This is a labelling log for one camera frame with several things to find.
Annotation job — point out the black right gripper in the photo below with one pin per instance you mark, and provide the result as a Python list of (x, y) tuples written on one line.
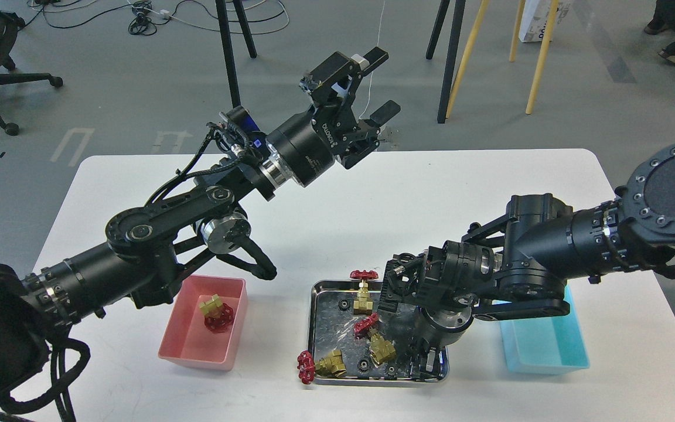
[(440, 283)]

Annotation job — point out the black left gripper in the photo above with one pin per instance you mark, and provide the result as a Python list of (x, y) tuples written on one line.
[(309, 143)]

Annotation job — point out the brass valve red handle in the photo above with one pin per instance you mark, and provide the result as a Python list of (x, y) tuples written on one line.
[(363, 304), (380, 349), (217, 316), (330, 366)]

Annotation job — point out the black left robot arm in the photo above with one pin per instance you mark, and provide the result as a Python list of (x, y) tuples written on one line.
[(194, 217)]

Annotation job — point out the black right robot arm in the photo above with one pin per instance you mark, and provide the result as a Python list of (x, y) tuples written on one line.
[(518, 266)]

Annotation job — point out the small black gear bottom left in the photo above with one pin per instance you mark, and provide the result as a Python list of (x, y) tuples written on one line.
[(363, 366)]

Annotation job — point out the blue plastic box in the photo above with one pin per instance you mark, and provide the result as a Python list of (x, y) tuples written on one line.
[(546, 346)]

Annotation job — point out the white cardboard box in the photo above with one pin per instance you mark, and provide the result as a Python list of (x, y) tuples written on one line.
[(534, 19)]

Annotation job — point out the pink plastic box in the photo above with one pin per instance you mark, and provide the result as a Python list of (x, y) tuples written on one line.
[(187, 341)]

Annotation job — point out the shiny metal tray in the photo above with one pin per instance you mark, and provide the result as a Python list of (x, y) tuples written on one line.
[(331, 328)]

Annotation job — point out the black easel leg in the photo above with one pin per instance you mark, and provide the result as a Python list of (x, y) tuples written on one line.
[(452, 52)]

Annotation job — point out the yellow wooden leg left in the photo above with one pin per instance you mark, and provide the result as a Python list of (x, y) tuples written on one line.
[(466, 55)]

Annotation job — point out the yellow wooden leg middle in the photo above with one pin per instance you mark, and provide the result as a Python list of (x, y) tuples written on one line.
[(516, 29)]

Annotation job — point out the brass valve top red handle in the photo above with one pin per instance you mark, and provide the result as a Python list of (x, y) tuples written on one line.
[(363, 304)]

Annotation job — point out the brass valve bottom red handle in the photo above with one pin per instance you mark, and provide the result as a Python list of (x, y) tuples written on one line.
[(330, 366)]

